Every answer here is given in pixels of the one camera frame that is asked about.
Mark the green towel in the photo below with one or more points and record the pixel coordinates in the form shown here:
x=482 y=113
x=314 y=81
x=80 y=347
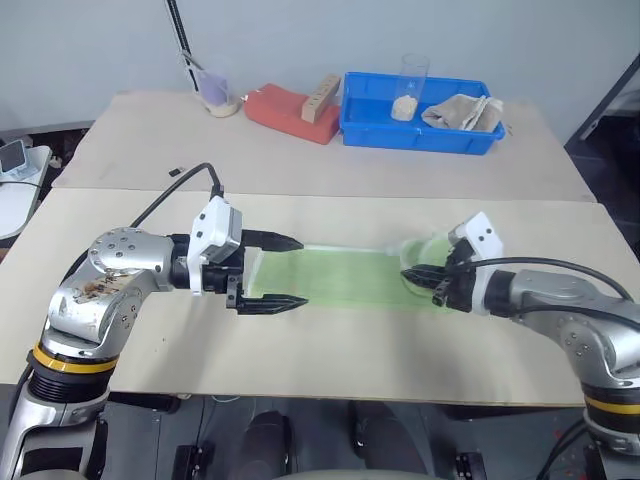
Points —
x=340 y=280

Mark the blue plastic bin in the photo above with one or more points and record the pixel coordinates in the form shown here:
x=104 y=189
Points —
x=360 y=107

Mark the black base foot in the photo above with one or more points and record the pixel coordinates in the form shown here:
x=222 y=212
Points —
x=192 y=462
x=470 y=467

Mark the white desktop device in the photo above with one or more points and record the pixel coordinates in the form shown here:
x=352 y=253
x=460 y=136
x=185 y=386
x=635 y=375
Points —
x=12 y=157

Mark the clear plastic cup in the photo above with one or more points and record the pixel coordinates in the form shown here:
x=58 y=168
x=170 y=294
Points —
x=410 y=85

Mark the red folded cloth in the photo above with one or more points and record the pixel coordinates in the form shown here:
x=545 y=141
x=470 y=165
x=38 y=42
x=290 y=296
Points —
x=275 y=110

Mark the dark rounded shape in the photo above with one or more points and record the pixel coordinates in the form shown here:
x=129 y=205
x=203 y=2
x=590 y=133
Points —
x=387 y=440
x=265 y=445

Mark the black stand pole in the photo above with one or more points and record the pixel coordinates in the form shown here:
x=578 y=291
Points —
x=179 y=35

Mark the beige folded cloth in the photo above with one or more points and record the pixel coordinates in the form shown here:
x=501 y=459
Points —
x=462 y=112

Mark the small black clip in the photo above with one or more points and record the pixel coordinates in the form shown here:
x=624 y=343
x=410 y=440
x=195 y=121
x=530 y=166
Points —
x=176 y=171

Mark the wooden block with holes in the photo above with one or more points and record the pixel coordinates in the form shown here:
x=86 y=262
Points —
x=317 y=102

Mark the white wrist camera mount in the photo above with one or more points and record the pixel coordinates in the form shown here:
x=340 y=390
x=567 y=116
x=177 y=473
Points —
x=215 y=225
x=482 y=232

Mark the black metal frame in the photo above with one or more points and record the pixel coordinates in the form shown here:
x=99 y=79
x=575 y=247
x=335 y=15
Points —
x=607 y=105

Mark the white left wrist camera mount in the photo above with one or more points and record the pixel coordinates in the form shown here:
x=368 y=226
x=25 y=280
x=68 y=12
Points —
x=215 y=225

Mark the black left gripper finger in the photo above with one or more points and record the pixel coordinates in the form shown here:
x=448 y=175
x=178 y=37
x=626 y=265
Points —
x=272 y=241
x=270 y=305

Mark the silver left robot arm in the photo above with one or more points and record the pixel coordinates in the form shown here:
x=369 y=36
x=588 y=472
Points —
x=125 y=260

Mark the white side table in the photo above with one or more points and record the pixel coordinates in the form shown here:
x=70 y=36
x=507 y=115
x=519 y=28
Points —
x=20 y=200

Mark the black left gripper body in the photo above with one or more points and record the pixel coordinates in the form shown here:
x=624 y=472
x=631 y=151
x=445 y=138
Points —
x=225 y=275

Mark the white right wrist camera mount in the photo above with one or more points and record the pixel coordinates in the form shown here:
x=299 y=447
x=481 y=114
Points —
x=482 y=232

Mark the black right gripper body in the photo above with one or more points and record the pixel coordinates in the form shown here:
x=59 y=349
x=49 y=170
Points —
x=457 y=292

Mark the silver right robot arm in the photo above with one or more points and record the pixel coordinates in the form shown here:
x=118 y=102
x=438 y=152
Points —
x=575 y=320

